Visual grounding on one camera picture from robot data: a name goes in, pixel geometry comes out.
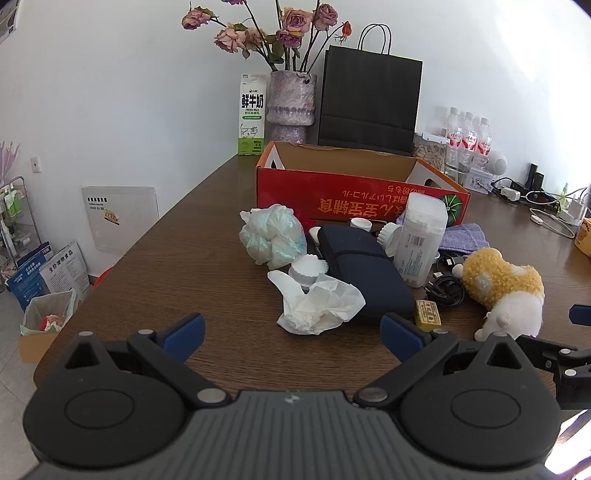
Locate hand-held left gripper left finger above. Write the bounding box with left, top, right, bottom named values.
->
left=60, top=313, right=232, bottom=409

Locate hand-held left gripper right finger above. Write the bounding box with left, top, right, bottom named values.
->
left=353, top=312, right=528, bottom=409

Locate small yellow box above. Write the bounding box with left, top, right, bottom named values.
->
left=414, top=300, right=443, bottom=330

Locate black cable bundle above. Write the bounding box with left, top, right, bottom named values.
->
left=424, top=256, right=467, bottom=308

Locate dark navy pouch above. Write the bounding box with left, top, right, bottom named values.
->
left=317, top=224, right=416, bottom=324

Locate yellow white plush toy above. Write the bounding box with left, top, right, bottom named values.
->
left=462, top=247, right=546, bottom=341

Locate white tissue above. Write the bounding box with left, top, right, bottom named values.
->
left=268, top=270, right=366, bottom=336

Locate white cotton swab container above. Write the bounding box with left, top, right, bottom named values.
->
left=392, top=192, right=448, bottom=289

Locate white ridged lid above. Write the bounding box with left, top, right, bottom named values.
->
left=376, top=222, right=406, bottom=254

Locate white ridged bottle cap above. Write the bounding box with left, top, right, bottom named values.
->
left=288, top=254, right=329, bottom=291

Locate purple cloth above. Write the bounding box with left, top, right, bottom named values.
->
left=438, top=223, right=490, bottom=254

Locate pale blue plastic bag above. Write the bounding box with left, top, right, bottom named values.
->
left=239, top=204, right=308, bottom=270

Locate red cardboard box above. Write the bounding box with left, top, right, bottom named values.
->
left=256, top=141, right=471, bottom=228

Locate yellow carton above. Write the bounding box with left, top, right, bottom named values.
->
left=575, top=218, right=591, bottom=257

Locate white board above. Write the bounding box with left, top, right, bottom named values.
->
left=82, top=186, right=160, bottom=252

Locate white printed bag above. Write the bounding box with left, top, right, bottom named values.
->
left=39, top=241, right=90, bottom=301

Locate cardboard box with liner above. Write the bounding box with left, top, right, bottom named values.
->
left=18, top=290, right=79, bottom=365

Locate white tin box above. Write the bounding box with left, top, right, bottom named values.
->
left=464, top=168, right=499, bottom=191

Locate clear snack bag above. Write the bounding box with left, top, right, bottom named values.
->
left=412, top=132, right=448, bottom=174

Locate red label water bottle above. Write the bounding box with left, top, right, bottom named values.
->
left=462, top=112, right=478, bottom=155
left=446, top=107, right=464, bottom=153
left=476, top=117, right=493, bottom=158

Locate white green milk carton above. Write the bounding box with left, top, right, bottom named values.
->
left=237, top=74, right=267, bottom=156

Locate black paper bag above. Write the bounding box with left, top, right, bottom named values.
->
left=318, top=23, right=423, bottom=157

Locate pale purple dried plant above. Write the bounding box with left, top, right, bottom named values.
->
left=0, top=141, right=21, bottom=185

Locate purple textured vase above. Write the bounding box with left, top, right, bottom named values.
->
left=265, top=70, right=318, bottom=145

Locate dried pink rose bouquet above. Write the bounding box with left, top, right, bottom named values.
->
left=181, top=0, right=354, bottom=73

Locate white cable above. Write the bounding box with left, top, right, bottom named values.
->
left=530, top=208, right=578, bottom=239

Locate metal wire rack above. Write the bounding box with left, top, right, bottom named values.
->
left=0, top=175, right=42, bottom=278

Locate wall poster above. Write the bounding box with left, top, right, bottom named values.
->
left=0, top=0, right=19, bottom=42

